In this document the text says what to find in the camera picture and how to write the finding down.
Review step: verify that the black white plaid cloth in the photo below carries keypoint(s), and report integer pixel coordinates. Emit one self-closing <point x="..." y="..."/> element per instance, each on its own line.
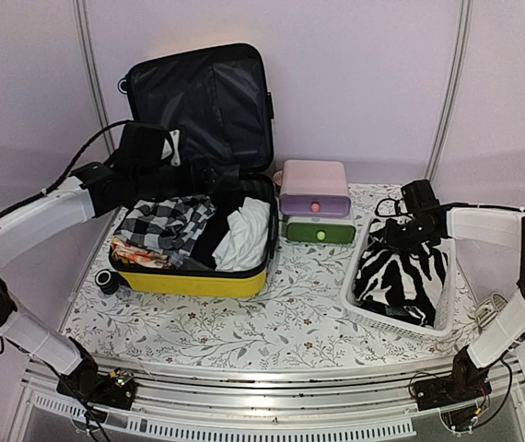
<point x="173" y="225"/>

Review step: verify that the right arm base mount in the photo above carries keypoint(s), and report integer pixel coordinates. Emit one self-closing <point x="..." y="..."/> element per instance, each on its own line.
<point x="465" y="382"/>

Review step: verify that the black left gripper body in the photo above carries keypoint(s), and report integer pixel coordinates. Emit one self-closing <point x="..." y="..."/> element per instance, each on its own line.
<point x="151" y="182"/>

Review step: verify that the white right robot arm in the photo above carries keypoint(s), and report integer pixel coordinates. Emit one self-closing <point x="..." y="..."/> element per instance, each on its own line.
<point x="493" y="238"/>

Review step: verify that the orange floral cloth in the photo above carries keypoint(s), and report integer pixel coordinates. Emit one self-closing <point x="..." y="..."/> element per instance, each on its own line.
<point x="132" y="256"/>

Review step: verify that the white garment in suitcase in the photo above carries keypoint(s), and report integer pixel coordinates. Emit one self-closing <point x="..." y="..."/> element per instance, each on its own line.
<point x="242" y="248"/>

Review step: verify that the pink purple drawer box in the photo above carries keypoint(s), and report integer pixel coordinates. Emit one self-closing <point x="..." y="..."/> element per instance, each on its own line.
<point x="314" y="188"/>

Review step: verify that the white plastic basket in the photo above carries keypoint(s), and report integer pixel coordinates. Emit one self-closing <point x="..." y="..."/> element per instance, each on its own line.
<point x="445" y="306"/>

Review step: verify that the floral table mat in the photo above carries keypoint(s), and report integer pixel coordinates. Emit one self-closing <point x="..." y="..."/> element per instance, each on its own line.
<point x="297" y="322"/>

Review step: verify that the zebra striped cloth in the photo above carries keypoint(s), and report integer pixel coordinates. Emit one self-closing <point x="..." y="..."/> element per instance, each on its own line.
<point x="401" y="285"/>

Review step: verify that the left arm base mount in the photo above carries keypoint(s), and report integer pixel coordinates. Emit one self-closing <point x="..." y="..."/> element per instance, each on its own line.
<point x="91" y="387"/>

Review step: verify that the green drawer box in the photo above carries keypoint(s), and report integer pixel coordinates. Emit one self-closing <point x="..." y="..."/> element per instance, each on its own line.
<point x="320" y="230"/>

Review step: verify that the yellow Pikachu suitcase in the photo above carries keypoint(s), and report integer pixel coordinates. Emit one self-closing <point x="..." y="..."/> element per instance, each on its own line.
<point x="219" y="97"/>

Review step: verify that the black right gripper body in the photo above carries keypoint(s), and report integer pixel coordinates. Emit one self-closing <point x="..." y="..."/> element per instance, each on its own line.
<point x="408" y="238"/>

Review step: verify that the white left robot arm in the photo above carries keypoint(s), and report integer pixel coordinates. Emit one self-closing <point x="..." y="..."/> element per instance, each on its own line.
<point x="24" y="227"/>

